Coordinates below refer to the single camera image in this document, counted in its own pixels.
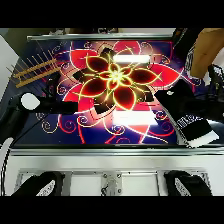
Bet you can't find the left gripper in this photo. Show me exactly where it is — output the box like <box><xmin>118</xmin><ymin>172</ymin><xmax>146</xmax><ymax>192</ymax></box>
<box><xmin>57</xmin><ymin>101</ymin><xmax>80</xmax><ymax>115</ymax></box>

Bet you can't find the black T-shirt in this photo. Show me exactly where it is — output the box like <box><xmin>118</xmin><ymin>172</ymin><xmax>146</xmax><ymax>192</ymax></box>
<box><xmin>154</xmin><ymin>81</ymin><xmax>212</xmax><ymax>141</ymax></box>

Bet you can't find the wooden peg rack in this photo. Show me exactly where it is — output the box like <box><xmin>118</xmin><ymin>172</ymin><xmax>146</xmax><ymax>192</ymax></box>
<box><xmin>5</xmin><ymin>49</ymin><xmax>60</xmax><ymax>89</ymax></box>

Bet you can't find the black garment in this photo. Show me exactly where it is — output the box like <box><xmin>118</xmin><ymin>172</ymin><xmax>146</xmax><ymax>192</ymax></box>
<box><xmin>172</xmin><ymin>28</ymin><xmax>205</xmax><ymax>68</ymax></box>

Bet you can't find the white garment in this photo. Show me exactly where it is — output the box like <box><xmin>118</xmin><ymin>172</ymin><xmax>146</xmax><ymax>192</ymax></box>
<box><xmin>213</xmin><ymin>53</ymin><xmax>224</xmax><ymax>73</ymax></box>
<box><xmin>180</xmin><ymin>128</ymin><xmax>220</xmax><ymax>149</ymax></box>

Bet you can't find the brown garment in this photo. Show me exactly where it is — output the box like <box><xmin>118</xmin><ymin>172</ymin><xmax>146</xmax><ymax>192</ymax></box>
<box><xmin>191</xmin><ymin>28</ymin><xmax>224</xmax><ymax>78</ymax></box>

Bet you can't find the silver frame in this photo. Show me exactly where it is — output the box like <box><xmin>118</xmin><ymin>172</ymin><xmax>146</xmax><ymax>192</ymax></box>
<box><xmin>6</xmin><ymin>33</ymin><xmax>224</xmax><ymax>197</ymax></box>

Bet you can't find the black cable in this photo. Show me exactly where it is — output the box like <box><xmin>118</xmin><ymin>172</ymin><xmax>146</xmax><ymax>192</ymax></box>
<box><xmin>0</xmin><ymin>139</ymin><xmax>14</xmax><ymax>197</ymax></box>
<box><xmin>100</xmin><ymin>184</ymin><xmax>110</xmax><ymax>197</ymax></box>

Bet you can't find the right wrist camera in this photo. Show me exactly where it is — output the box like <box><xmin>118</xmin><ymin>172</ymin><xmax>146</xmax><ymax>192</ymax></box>
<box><xmin>207</xmin><ymin>64</ymin><xmax>224</xmax><ymax>101</ymax></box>

